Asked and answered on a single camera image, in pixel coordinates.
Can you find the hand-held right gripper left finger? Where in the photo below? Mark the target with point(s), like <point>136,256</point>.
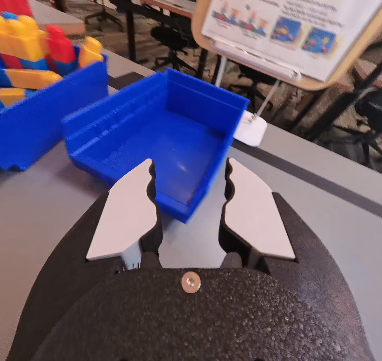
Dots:
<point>125,217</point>

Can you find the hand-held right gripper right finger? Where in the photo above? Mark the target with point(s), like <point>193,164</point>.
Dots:
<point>256,217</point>

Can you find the blue plastic bin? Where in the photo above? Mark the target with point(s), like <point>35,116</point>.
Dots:
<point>44,128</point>
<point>179,146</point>

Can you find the black tripod stand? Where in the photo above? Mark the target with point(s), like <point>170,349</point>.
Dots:
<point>337,104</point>

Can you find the cluster of stacked block towers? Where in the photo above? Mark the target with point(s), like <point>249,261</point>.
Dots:
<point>26,44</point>

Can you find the instruction sheet on wooden board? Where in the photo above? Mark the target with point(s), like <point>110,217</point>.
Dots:
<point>298,18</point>

